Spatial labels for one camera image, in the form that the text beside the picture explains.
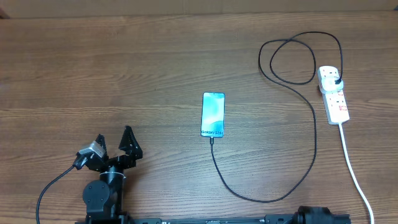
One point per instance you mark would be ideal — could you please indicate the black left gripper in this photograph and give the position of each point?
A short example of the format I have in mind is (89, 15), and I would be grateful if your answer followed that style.
(132, 154)

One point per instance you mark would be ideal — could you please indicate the Galaxy S24+ smartphone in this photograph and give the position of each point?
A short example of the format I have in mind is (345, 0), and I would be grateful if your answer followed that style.
(212, 116)

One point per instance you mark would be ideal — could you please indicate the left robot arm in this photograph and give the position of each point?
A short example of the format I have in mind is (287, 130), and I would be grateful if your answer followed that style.
(104, 197)

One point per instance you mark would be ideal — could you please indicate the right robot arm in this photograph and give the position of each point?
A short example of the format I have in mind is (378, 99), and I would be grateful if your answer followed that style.
(313, 215)

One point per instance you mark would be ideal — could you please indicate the white charger plug adapter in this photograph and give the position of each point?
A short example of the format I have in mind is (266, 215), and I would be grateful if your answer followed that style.
(329, 85)

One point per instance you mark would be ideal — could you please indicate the white power strip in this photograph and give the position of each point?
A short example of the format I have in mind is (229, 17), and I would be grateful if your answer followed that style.
(334, 103)

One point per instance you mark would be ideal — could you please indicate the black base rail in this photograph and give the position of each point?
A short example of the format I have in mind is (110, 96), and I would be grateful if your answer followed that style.
(268, 219)

